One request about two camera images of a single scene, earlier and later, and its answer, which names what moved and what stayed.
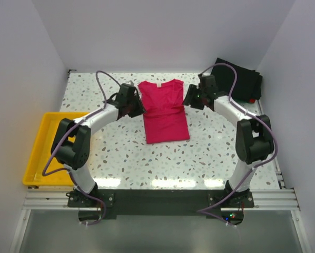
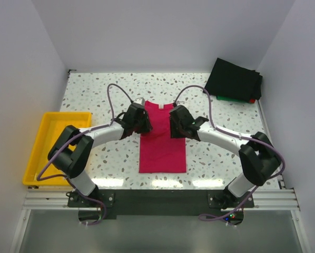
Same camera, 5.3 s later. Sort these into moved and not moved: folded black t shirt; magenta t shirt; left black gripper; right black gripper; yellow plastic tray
Moved: left black gripper; right black gripper; magenta t shirt
Not moved: yellow plastic tray; folded black t shirt
